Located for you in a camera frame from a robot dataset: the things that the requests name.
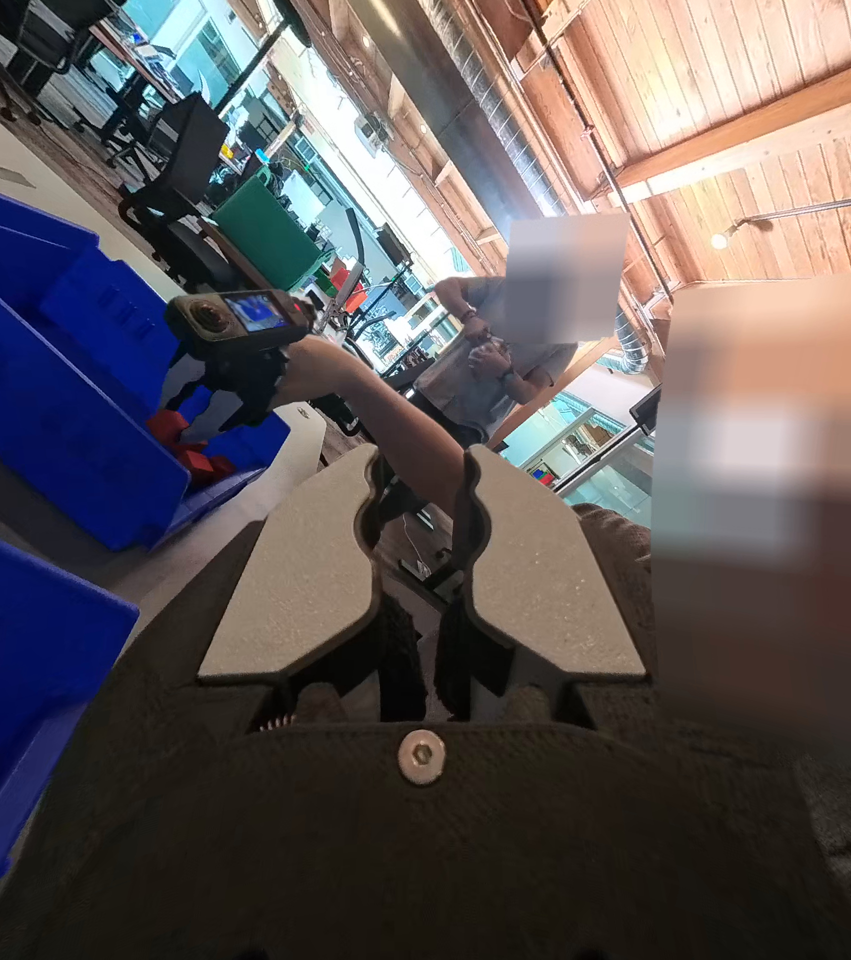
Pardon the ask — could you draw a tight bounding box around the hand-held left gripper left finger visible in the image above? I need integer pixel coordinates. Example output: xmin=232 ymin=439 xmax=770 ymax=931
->
xmin=198 ymin=444 xmax=383 ymax=684

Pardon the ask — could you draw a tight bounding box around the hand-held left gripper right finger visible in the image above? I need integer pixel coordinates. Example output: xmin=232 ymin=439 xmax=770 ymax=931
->
xmin=463 ymin=444 xmax=648 ymax=682

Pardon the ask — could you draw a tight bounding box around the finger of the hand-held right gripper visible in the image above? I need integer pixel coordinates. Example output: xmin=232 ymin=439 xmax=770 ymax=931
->
xmin=178 ymin=390 xmax=247 ymax=447
xmin=159 ymin=358 xmax=209 ymax=406

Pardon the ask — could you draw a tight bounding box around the blue plastic bin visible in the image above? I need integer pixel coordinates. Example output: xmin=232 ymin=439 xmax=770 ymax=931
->
xmin=0 ymin=172 xmax=292 ymax=552
xmin=0 ymin=517 xmax=140 ymax=954

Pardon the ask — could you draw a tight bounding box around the green partition panel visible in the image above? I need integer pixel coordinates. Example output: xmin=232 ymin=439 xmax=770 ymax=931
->
xmin=211 ymin=180 xmax=325 ymax=292

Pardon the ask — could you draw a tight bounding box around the red chair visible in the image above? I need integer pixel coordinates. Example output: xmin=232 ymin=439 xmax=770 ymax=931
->
xmin=331 ymin=266 xmax=367 ymax=312

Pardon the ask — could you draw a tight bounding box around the black pole stand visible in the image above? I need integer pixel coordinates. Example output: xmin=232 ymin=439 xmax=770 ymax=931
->
xmin=211 ymin=0 xmax=314 ymax=114

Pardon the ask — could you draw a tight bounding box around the black ceiling panel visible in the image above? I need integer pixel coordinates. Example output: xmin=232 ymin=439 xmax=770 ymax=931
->
xmin=350 ymin=0 xmax=569 ymax=219

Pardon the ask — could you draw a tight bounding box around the ceiling spot lamp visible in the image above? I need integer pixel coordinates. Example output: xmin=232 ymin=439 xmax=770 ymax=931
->
xmin=709 ymin=213 xmax=779 ymax=252

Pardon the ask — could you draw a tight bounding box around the silver ventilation duct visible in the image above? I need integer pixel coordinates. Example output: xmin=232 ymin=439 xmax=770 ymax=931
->
xmin=418 ymin=0 xmax=652 ymax=374

